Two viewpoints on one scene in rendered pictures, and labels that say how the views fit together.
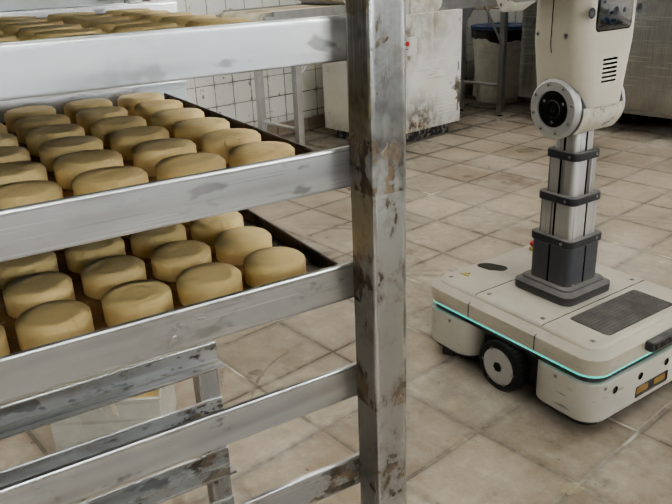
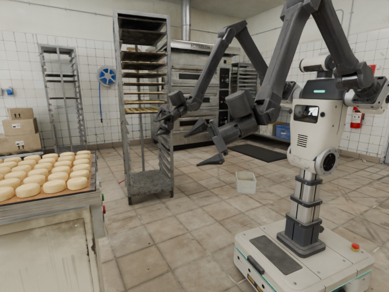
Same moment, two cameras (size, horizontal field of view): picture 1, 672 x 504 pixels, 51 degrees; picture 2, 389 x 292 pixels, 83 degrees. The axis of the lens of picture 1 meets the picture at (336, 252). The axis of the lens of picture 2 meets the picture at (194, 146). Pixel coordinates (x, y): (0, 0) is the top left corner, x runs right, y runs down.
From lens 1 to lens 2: 2.44 m
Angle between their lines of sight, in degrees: 94
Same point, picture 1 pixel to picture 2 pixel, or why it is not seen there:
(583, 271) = (292, 235)
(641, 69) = not seen: outside the picture
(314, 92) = not seen: outside the picture
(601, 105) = (297, 156)
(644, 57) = not seen: outside the picture
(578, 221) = (292, 208)
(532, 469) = (218, 246)
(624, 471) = (213, 268)
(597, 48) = (294, 127)
